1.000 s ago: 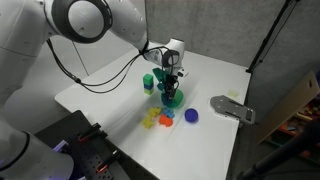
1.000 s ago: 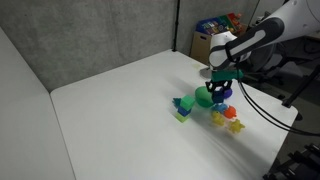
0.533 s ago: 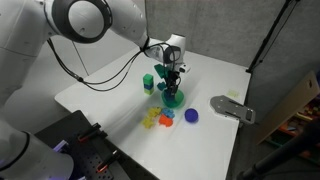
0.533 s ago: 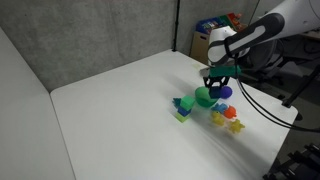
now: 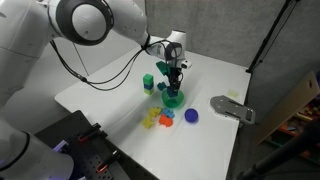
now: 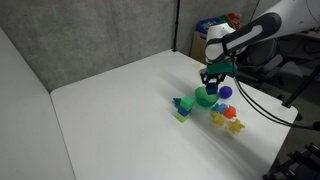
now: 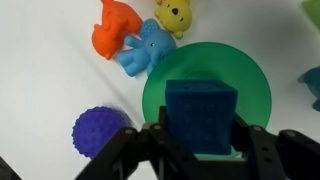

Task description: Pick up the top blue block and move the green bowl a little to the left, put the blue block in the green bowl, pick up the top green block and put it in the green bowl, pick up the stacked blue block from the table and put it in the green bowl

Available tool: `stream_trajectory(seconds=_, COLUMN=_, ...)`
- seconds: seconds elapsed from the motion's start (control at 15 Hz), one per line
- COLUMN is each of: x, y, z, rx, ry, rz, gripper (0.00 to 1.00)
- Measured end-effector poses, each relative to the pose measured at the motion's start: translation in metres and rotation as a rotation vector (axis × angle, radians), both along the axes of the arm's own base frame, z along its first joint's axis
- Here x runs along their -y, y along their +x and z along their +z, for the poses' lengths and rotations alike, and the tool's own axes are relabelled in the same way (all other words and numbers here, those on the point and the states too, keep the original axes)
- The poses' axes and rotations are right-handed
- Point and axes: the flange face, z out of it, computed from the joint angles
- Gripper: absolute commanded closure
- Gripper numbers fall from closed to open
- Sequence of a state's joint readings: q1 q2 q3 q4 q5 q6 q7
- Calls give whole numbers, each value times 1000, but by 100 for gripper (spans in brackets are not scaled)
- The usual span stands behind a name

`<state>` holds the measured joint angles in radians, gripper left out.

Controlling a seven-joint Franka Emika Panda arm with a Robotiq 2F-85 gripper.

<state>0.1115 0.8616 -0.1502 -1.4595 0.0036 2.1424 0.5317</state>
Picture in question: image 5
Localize pale yellow table sticker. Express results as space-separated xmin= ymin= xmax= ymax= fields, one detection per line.
xmin=227 ymin=89 xmax=240 ymax=99

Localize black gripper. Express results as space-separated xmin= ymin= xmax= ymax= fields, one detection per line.
xmin=166 ymin=64 xmax=184 ymax=94

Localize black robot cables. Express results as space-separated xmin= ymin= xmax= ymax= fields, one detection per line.
xmin=49 ymin=38 xmax=183 ymax=93

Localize translucent green bowl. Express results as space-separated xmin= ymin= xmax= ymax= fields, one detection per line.
xmin=161 ymin=88 xmax=186 ymax=109

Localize wooden toy shelf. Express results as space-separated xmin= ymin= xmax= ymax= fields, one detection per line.
xmin=256 ymin=70 xmax=320 ymax=168

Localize black red clamp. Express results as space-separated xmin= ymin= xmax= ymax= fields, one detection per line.
xmin=78 ymin=123 xmax=103 ymax=144
xmin=95 ymin=149 xmax=122 ymax=174

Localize green toy block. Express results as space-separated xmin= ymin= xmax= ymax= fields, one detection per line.
xmin=142 ymin=73 xmax=155 ymax=85

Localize light blue toy animal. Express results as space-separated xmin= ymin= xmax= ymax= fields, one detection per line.
xmin=161 ymin=107 xmax=176 ymax=119

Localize black pegboard base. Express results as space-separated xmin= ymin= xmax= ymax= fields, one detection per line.
xmin=34 ymin=109 xmax=158 ymax=180

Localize orange toy animal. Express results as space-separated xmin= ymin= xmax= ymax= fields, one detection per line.
xmin=158 ymin=114 xmax=174 ymax=128

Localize large dark blue block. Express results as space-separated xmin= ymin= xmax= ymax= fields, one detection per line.
xmin=166 ymin=87 xmax=179 ymax=99

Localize teal toy animal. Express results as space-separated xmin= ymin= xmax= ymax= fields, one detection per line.
xmin=156 ymin=81 xmax=168 ymax=92

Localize black tripod pole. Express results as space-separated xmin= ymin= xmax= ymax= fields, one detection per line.
xmin=245 ymin=0 xmax=301 ymax=74

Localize black stand leg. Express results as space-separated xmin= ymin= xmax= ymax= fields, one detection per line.
xmin=236 ymin=121 xmax=320 ymax=180

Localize yellow toy turtle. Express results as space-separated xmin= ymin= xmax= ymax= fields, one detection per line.
xmin=141 ymin=115 xmax=156 ymax=130

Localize grey metal plate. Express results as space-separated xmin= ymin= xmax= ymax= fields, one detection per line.
xmin=209 ymin=95 xmax=257 ymax=126

